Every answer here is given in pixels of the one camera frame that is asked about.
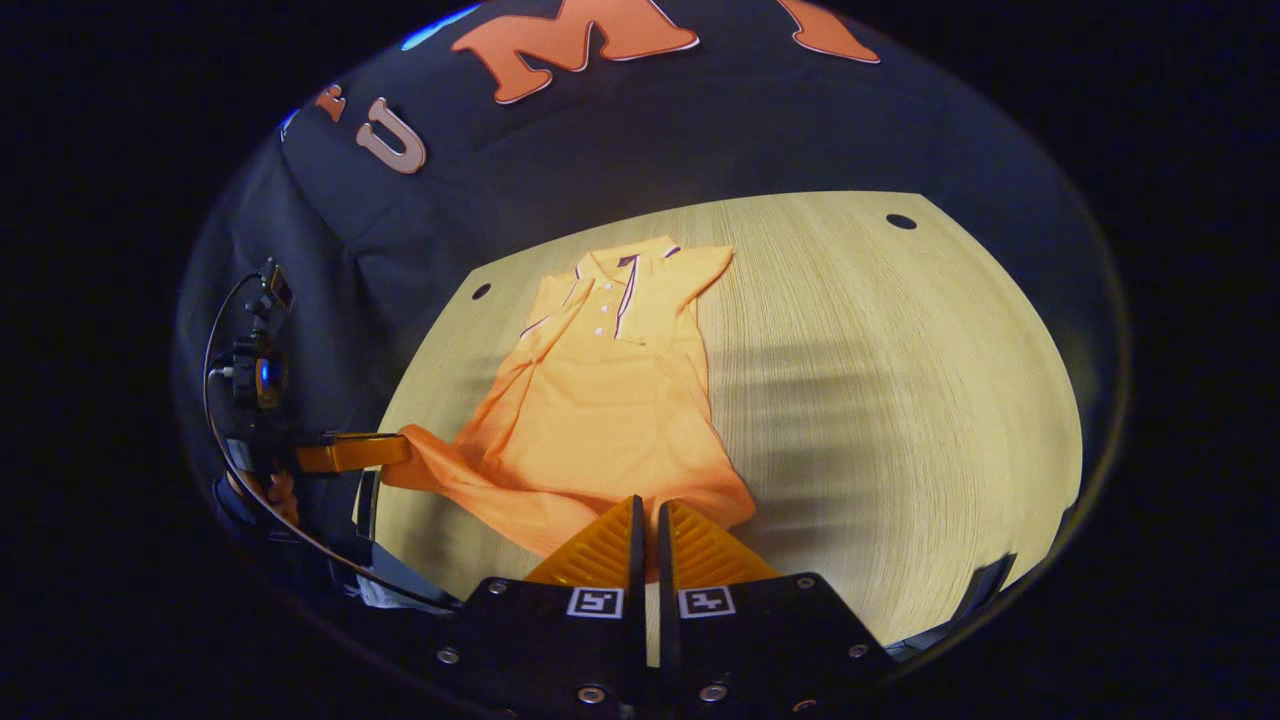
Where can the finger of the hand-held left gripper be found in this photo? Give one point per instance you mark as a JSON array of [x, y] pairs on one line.
[[350, 452]]

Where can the black table bracket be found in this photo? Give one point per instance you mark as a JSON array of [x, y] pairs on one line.
[[990, 590]]

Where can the orange T-shirt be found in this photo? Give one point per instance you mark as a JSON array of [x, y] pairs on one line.
[[600, 420]]

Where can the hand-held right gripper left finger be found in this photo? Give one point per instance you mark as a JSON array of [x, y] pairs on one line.
[[636, 560]]

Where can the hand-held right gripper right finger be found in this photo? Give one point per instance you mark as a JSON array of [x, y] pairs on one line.
[[666, 560]]

